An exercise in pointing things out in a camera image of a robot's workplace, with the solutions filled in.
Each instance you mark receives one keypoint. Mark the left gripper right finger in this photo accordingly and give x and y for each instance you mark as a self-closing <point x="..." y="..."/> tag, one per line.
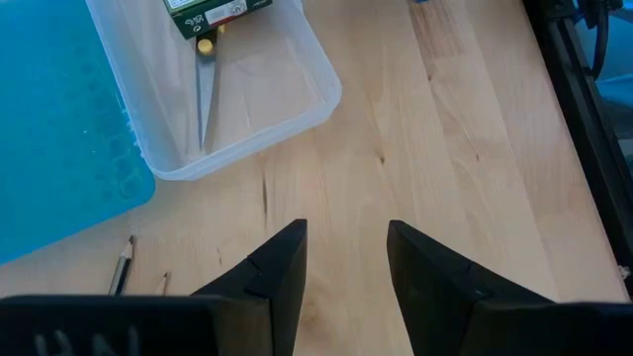
<point x="430" y="287"/>

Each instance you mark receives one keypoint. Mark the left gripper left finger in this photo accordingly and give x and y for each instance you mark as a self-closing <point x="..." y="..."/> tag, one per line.
<point x="277" y="277"/>

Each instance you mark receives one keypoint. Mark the dark pencil pink eraser cap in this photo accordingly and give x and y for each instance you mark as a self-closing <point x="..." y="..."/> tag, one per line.
<point x="162" y="284"/>

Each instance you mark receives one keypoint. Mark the dark pencil orange eraser cap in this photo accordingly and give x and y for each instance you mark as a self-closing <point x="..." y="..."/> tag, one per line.
<point x="121" y="269"/>

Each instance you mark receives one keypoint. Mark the green yellow crayon box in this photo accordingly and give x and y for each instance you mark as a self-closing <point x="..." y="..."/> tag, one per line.
<point x="217" y="15"/>

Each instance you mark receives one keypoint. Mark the blue eraser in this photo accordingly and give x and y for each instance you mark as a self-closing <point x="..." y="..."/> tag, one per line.
<point x="420" y="1"/>

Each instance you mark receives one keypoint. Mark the scissors with yellow pivot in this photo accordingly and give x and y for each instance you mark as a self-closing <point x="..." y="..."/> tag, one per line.
<point x="205" y="89"/>

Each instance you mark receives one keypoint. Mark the clear pencil box blue lid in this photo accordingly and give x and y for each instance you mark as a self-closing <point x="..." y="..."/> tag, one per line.
<point x="74" y="123"/>

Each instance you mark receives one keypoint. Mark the black table edge rail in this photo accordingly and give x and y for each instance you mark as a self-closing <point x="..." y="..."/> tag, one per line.
<point x="588" y="138"/>

